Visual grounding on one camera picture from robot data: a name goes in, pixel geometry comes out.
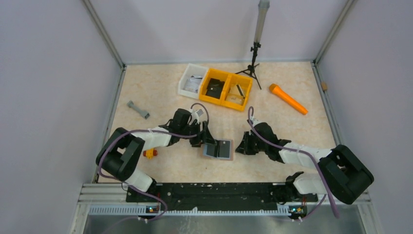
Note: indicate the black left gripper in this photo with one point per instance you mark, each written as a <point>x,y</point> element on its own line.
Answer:
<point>200,133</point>

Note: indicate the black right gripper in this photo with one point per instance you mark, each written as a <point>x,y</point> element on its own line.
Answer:
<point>253,144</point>

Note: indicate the dark credit card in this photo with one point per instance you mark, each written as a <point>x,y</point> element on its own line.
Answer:
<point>210,150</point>

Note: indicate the brown leather card holder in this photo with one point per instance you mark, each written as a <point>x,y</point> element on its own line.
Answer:
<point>217,149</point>

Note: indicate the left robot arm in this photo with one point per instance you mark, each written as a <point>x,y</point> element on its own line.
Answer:
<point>120,154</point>

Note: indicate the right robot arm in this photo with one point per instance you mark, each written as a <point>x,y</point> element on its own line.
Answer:
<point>339,171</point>

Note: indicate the black card in bin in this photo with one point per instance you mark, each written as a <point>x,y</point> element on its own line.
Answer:
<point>214,88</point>

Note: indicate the papers in white bin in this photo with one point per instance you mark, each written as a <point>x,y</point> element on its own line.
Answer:
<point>192,84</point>

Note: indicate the yellow toy car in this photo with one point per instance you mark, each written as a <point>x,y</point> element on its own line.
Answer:
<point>150,153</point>

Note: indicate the yellow double plastic bin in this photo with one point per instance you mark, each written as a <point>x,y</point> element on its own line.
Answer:
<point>229,79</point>

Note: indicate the grey dumbbell-shaped part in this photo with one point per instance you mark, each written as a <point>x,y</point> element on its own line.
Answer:
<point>143,113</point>

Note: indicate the black tripod with grey pole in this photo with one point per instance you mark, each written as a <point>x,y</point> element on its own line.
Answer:
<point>263,7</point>

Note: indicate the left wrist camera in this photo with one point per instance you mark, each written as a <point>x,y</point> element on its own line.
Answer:
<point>197,114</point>

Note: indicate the orange plastic cone handle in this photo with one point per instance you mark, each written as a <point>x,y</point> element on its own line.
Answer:
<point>279,92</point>

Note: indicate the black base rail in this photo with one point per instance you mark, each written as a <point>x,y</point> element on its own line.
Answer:
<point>214,196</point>

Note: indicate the white cable duct strip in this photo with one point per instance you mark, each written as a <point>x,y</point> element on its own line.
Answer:
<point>145,210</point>

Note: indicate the small tan wall block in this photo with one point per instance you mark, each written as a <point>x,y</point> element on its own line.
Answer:
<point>324,86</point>

